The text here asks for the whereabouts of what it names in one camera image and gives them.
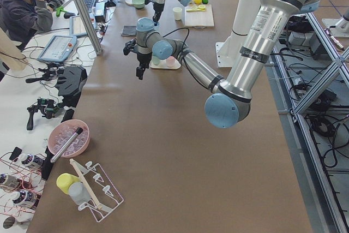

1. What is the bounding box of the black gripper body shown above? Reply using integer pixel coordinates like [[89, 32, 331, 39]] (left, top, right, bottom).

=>
[[137, 52, 152, 68], [153, 2, 165, 14]]

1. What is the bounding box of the green plastic cup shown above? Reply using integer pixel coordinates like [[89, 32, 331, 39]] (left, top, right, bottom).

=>
[[152, 56, 160, 65]]

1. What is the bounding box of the pale yellow plastic cup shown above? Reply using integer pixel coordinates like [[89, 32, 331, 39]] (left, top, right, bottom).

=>
[[172, 7, 182, 21]]

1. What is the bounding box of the pink plastic cup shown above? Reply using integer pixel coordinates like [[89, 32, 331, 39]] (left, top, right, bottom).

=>
[[165, 56, 176, 68]]

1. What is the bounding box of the cream rabbit tray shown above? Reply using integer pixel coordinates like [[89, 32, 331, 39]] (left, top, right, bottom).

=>
[[150, 56, 181, 70]]

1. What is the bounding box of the green plastic bowl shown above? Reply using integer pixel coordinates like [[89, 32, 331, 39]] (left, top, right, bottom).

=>
[[132, 0, 145, 9]]

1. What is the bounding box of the folded grey cloth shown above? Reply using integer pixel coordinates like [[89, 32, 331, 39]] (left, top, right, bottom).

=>
[[121, 25, 136, 37]]

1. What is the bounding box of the yellow plastic knife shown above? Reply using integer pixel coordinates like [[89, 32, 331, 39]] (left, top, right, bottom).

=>
[[185, 9, 206, 12]]

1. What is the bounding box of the wooden cutting board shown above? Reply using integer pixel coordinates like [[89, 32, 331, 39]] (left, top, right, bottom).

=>
[[184, 4, 214, 28]]

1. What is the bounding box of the blue teach pendant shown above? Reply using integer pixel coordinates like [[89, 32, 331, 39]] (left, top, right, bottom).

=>
[[38, 35, 77, 63]]

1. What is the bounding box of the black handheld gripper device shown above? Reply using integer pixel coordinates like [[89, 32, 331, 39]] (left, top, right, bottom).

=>
[[26, 98, 64, 130]]

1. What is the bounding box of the pink bowl with ice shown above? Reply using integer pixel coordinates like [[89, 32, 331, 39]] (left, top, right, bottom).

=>
[[47, 119, 91, 159]]

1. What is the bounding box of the seated person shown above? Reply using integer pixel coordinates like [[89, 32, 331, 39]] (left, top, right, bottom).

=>
[[1, 0, 64, 51]]

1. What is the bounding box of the yellow cup on rack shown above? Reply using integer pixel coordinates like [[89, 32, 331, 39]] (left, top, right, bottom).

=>
[[56, 173, 80, 195]]

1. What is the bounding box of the clear cup on rack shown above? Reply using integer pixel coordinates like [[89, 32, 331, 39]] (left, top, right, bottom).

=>
[[68, 182, 91, 205]]

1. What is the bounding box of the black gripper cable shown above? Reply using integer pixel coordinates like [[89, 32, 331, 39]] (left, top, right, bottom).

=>
[[162, 27, 191, 53]]

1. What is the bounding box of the aluminium frame post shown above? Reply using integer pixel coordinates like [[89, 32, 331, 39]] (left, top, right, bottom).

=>
[[74, 0, 103, 55]]

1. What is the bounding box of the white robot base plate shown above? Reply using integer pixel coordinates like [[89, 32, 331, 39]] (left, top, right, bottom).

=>
[[215, 41, 242, 68]]

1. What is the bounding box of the metal ice scoop handle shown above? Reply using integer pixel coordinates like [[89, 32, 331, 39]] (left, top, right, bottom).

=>
[[50, 127, 83, 163]]

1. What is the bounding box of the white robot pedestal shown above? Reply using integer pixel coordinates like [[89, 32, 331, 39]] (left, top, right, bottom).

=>
[[224, 0, 260, 45]]

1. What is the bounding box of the white wire cup rack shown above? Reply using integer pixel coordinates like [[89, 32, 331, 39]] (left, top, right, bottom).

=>
[[70, 158, 124, 223]]

